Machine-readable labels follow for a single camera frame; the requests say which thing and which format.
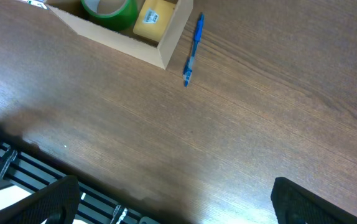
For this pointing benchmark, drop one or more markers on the blue ballpoint pen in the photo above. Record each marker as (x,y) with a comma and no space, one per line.
(188,68)

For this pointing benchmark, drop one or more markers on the yellow spiral notepad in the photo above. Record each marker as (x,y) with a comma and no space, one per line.
(153,19)

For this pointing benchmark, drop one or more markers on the green tape roll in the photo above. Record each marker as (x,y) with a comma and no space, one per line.
(115,15)

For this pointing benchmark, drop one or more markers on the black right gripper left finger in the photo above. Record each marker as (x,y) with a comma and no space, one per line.
(55,203)

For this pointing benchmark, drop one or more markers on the blue white marker pen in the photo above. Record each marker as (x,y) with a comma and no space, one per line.
(37,3)

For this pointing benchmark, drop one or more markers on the brown cardboard box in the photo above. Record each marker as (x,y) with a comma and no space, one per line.
(74,15)

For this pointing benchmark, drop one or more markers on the black aluminium frame rail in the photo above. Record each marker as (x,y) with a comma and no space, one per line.
(30,174)

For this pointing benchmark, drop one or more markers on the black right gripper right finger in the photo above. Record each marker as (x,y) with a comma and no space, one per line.
(294,204)

